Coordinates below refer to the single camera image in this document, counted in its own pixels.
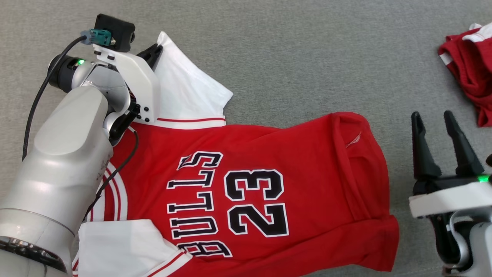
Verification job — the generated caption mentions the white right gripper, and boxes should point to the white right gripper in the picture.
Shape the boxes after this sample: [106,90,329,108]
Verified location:
[408,110,492,267]

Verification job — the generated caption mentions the teal left camera connector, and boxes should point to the teal left camera connector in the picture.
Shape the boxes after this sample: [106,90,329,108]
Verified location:
[80,29,116,47]

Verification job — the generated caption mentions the red Bulls 23 jersey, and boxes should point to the red Bulls 23 jersey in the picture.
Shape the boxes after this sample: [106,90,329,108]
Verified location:
[71,31,400,277]

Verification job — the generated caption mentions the black left camera cable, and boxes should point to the black left camera cable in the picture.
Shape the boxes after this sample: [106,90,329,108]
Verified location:
[22,35,89,161]

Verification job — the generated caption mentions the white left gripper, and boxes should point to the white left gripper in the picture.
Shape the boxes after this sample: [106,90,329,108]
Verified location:
[92,43,164,147]

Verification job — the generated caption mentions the thin black left gripper cable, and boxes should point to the thin black left gripper cable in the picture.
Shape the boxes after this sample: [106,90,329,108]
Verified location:
[82,126,140,222]

